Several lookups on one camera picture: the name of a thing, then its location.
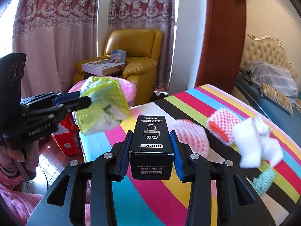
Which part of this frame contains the yellow-green plastic bag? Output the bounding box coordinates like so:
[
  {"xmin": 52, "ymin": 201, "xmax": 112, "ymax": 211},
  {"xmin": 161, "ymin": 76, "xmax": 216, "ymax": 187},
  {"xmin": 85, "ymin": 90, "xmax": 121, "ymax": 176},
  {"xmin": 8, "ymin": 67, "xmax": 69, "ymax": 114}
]
[{"xmin": 75, "ymin": 76, "xmax": 130, "ymax": 136}]

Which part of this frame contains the white foam sheet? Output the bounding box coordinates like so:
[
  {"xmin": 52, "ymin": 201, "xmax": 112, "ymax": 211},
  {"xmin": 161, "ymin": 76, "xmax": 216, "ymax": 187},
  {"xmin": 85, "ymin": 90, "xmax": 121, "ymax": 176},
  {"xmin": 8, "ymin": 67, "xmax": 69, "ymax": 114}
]
[
  {"xmin": 232, "ymin": 117, "xmax": 262, "ymax": 169},
  {"xmin": 261, "ymin": 137, "xmax": 284, "ymax": 168}
]

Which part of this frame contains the pink foam fruit net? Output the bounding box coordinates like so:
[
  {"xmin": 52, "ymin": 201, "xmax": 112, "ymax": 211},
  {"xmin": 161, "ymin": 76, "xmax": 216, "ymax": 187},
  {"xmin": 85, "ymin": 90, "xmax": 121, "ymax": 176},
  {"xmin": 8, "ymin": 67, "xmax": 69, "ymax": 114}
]
[{"xmin": 169, "ymin": 119, "xmax": 210, "ymax": 158}]

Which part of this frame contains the black DORMI product box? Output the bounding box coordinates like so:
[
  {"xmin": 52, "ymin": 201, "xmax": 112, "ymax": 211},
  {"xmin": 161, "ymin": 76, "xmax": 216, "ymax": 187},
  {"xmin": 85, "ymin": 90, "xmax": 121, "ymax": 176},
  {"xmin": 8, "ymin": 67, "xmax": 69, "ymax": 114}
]
[{"xmin": 129, "ymin": 115, "xmax": 174, "ymax": 180}]

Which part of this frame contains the pink trash bag bin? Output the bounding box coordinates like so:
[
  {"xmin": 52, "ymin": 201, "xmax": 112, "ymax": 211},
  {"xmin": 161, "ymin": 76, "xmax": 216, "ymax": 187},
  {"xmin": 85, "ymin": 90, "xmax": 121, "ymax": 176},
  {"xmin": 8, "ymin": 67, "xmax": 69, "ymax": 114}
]
[{"xmin": 68, "ymin": 76, "xmax": 136, "ymax": 107}]

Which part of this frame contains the person's left hand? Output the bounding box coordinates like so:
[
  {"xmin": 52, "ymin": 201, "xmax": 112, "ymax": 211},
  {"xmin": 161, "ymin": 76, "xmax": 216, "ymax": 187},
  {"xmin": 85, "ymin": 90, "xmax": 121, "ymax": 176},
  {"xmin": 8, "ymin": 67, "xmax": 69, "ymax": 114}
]
[{"xmin": 1, "ymin": 139, "xmax": 39, "ymax": 181}]

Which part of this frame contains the red cardboard box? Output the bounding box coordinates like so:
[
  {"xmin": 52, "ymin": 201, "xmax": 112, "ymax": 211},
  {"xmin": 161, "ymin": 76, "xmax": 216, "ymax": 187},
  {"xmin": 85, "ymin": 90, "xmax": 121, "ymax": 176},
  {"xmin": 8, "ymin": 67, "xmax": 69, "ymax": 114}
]
[{"xmin": 52, "ymin": 114, "xmax": 80, "ymax": 156}]

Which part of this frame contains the green wavy patterned cloth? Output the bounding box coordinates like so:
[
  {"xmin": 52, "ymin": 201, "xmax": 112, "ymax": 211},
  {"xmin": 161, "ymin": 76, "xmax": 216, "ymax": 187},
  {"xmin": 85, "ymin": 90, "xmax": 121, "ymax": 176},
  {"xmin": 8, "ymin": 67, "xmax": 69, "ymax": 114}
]
[{"xmin": 252, "ymin": 168, "xmax": 275, "ymax": 196}]

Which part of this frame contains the small blue picture book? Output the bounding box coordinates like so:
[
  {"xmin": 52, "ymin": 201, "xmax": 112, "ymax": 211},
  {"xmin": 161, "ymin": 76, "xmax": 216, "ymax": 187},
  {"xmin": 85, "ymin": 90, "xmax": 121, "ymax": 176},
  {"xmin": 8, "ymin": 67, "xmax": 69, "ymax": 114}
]
[{"xmin": 111, "ymin": 50, "xmax": 127, "ymax": 63}]

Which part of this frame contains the pink quilted sleeve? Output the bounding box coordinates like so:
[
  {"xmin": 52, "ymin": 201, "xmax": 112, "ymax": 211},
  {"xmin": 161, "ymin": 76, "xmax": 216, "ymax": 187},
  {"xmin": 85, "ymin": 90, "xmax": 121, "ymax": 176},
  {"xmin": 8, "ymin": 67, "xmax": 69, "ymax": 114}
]
[{"xmin": 1, "ymin": 172, "xmax": 43, "ymax": 225}]

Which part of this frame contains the red-white foam fruit net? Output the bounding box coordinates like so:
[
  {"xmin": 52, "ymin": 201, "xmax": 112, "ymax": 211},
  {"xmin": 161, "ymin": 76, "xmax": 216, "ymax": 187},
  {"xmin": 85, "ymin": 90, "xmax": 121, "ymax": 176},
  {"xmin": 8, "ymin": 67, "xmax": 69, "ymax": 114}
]
[{"xmin": 206, "ymin": 108, "xmax": 241, "ymax": 146}]

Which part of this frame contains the pink lace curtain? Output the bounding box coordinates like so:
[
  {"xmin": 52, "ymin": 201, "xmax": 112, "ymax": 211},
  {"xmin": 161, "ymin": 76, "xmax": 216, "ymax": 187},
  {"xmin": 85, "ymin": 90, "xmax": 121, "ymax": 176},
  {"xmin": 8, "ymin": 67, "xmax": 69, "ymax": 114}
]
[{"xmin": 12, "ymin": 0, "xmax": 175, "ymax": 97}]

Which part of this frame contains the colourful striped bedspread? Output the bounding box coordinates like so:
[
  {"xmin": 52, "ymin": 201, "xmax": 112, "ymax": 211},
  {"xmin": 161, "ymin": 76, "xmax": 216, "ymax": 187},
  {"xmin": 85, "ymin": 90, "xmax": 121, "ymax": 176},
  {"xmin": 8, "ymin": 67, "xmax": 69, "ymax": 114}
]
[{"xmin": 78, "ymin": 84, "xmax": 301, "ymax": 226}]

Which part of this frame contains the crumpled white tissue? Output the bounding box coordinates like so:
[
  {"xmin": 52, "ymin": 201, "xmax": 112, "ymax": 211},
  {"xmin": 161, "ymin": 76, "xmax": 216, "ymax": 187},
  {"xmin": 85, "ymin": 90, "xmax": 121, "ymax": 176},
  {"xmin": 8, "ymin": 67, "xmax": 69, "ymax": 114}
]
[{"xmin": 253, "ymin": 115, "xmax": 272, "ymax": 137}]

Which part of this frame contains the yellow leather armchair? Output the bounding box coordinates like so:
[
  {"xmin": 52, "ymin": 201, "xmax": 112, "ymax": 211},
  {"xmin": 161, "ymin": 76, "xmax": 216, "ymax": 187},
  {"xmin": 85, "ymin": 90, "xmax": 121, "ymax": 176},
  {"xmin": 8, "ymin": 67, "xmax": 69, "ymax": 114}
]
[{"xmin": 72, "ymin": 29, "xmax": 164, "ymax": 106}]

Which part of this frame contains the striped cylindrical bolster pillow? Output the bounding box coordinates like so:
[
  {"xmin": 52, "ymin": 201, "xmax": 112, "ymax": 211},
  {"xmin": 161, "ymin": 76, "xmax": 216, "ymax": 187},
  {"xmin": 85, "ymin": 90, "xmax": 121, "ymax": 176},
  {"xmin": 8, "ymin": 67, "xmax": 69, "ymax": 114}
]
[{"xmin": 260, "ymin": 83, "xmax": 293, "ymax": 116}]

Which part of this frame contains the grey patterned pillow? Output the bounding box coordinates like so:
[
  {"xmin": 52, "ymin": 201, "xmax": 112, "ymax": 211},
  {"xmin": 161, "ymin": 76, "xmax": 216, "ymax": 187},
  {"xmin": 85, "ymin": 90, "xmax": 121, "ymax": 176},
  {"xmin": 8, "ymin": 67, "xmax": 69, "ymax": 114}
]
[{"xmin": 244, "ymin": 61, "xmax": 298, "ymax": 107}]

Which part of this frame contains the beige tufted bed headboard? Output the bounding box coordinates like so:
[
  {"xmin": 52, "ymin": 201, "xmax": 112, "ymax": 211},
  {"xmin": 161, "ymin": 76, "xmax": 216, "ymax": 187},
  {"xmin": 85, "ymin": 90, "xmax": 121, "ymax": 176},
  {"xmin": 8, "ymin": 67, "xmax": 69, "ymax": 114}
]
[{"xmin": 239, "ymin": 34, "xmax": 298, "ymax": 81}]

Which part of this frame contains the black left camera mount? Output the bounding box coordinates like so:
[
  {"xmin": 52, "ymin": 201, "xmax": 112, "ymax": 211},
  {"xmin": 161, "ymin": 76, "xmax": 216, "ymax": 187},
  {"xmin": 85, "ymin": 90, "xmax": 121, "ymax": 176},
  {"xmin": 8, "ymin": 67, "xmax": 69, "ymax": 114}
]
[{"xmin": 1, "ymin": 53, "xmax": 27, "ymax": 133}]

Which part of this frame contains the red-brown wooden door frame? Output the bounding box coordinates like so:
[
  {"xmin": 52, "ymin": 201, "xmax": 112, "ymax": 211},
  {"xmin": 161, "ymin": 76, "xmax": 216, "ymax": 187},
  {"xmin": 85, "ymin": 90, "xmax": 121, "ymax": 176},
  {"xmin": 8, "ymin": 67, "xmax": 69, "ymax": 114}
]
[{"xmin": 195, "ymin": 0, "xmax": 246, "ymax": 93}]

